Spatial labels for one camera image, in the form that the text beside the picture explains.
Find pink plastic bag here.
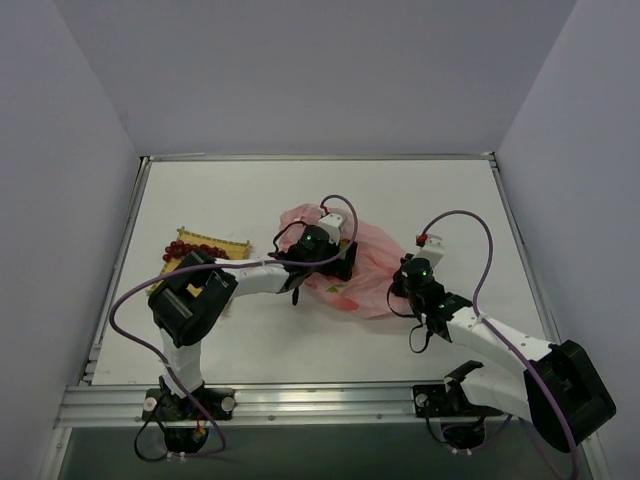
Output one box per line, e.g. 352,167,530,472
278,203,405,319

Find red fake grapes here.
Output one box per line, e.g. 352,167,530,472
162,240,229,262

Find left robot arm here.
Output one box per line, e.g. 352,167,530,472
148,225,357,419

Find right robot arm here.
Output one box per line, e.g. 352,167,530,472
390,254,617,453

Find yellow bamboo mat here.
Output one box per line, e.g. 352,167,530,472
160,227,252,274

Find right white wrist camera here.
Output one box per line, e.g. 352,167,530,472
416,234,445,269

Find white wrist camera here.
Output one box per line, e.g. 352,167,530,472
416,234,445,269
317,212,347,244

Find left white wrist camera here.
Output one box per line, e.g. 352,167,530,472
317,212,347,244

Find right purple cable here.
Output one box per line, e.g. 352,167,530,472
419,209,582,480

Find purple cable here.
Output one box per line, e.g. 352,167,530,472
419,209,582,480
109,193,359,458

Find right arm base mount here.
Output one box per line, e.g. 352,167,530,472
412,383,507,455

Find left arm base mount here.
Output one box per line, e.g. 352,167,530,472
133,385,236,463

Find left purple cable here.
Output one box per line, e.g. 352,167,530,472
109,193,359,458

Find aluminium front rail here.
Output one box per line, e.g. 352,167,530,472
54,377,598,429

